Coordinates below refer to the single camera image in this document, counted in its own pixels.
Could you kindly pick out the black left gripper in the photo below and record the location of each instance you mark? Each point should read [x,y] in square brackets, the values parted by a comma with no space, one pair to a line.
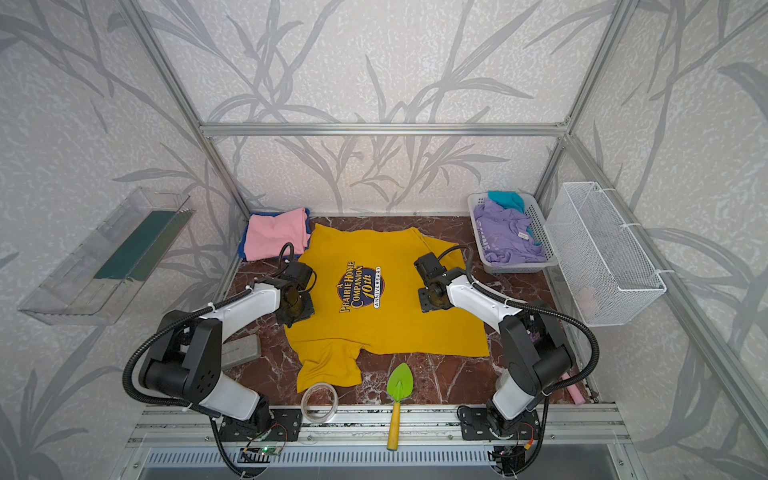
[294,309]

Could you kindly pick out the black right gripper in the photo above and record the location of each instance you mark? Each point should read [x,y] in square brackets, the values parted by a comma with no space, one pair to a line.
[432,300]

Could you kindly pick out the yellow printed t-shirt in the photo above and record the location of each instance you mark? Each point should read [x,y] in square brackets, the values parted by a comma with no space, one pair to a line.
[366,299]

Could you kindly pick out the grey plastic laundry basket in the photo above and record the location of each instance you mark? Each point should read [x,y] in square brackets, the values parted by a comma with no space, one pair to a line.
[539,234]

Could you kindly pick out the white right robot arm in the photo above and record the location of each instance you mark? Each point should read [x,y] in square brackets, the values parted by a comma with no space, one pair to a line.
[557,357]

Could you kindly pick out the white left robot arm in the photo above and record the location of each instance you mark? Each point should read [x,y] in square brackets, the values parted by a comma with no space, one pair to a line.
[183,360]

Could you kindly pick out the grey rectangular block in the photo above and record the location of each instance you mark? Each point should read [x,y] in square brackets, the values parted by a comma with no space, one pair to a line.
[240,351]

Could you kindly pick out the green toy trowel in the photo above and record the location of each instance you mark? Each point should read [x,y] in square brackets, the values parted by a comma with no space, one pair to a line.
[400,386]

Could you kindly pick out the purple t-shirt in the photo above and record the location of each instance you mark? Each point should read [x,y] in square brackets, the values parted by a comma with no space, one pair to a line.
[506,235]

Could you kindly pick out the clear tape roll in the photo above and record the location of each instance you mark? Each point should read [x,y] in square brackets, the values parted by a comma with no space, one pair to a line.
[319,403]

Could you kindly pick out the teal t-shirt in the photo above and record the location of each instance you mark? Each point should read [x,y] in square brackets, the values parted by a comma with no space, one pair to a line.
[507,200]

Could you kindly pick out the purple pink toy rake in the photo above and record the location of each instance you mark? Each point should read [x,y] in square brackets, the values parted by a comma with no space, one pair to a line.
[577,393]

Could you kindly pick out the white wire mesh basket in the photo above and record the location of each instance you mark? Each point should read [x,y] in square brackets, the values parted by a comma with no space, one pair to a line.
[609,275]

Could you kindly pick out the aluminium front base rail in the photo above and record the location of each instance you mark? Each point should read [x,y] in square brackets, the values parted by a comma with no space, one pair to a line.
[360,425]

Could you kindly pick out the aluminium frame profile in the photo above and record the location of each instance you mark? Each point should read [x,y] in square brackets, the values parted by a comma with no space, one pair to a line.
[743,392]

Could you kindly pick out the clear plastic wall shelf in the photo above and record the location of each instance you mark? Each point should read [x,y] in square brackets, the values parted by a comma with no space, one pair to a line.
[71,295]

